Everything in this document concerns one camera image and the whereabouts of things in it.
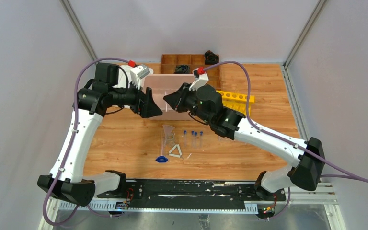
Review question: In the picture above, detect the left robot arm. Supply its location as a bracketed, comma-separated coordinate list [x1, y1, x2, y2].
[37, 62, 162, 207]

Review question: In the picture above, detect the wooden compartment tray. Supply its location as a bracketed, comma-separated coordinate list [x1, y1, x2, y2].
[160, 53, 221, 90]

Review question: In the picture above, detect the blue round cap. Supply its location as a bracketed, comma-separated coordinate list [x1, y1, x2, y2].
[155, 156, 168, 163]

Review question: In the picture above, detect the white clay triangle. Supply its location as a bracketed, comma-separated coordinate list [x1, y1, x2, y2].
[168, 144, 183, 158]

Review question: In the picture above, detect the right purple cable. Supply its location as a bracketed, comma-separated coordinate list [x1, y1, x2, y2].
[193, 61, 368, 220]

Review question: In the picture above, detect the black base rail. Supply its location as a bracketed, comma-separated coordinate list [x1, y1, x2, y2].
[98, 179, 286, 211]

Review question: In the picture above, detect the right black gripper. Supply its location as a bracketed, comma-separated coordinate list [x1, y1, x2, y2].
[164, 83, 212, 125]

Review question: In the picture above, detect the purple cable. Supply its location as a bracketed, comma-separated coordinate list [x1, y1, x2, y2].
[193, 61, 368, 220]
[42, 57, 137, 227]

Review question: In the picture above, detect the glass funnel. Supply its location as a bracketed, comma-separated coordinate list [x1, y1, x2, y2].
[162, 124, 175, 139]

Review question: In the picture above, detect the yellow test tube rack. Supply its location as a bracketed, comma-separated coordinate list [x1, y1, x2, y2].
[217, 91, 247, 115]

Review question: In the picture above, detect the small glass beaker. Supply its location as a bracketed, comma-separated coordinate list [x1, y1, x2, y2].
[165, 133, 176, 148]

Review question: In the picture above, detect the black object behind tray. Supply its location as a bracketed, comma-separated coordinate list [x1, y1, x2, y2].
[204, 50, 219, 65]

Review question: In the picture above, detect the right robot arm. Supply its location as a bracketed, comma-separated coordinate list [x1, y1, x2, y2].
[163, 83, 324, 200]

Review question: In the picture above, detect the black object in tray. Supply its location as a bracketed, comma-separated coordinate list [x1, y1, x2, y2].
[174, 65, 190, 74]

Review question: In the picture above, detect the pink plastic bin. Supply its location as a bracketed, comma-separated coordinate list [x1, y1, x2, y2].
[144, 74, 204, 121]

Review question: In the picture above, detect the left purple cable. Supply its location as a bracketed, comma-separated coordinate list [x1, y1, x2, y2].
[42, 57, 137, 227]

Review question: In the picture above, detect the white plastic lid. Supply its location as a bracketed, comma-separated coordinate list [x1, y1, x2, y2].
[115, 65, 132, 88]

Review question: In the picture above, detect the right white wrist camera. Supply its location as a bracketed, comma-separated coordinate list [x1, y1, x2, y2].
[189, 71, 209, 91]

